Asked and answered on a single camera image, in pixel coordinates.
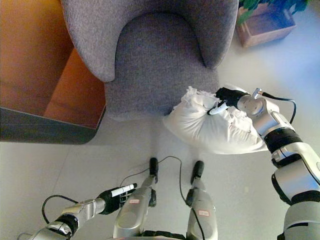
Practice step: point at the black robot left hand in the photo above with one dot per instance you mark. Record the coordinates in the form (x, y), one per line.
(116, 197)

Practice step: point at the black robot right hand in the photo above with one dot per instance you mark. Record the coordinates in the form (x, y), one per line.
(231, 98)

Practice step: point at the white fringed throw pillow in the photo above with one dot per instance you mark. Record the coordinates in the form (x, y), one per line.
(212, 127)

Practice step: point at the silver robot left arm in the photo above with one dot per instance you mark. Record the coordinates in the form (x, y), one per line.
(75, 215)

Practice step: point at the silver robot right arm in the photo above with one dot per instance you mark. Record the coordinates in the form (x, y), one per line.
(287, 155)

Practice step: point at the silver robot left leg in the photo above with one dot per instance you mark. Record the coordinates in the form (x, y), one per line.
(135, 210)

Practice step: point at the silver robot leg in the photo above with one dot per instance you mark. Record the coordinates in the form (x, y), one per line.
(201, 210)
(135, 210)

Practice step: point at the black robot left foot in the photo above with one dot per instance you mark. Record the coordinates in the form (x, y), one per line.
(153, 166)

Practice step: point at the black robot foot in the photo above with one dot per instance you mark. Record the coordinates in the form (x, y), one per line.
(153, 166)
(197, 171)

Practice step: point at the robot legs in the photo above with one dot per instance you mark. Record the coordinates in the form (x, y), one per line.
(180, 175)

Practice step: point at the black robot right foot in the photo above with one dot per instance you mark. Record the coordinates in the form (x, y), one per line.
(197, 171)

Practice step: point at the grey fabric tub armchair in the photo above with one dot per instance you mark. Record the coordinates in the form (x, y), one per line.
(160, 62)

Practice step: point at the light wooden crate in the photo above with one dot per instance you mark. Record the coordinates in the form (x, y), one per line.
(267, 27)

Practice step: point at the silver robot right leg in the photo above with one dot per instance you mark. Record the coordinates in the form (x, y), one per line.
(201, 210)

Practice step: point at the green leafy potted plant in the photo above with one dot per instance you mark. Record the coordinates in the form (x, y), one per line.
(252, 6)

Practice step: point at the dark-topped wooden desk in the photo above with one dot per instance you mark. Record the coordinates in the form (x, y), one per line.
(70, 105)

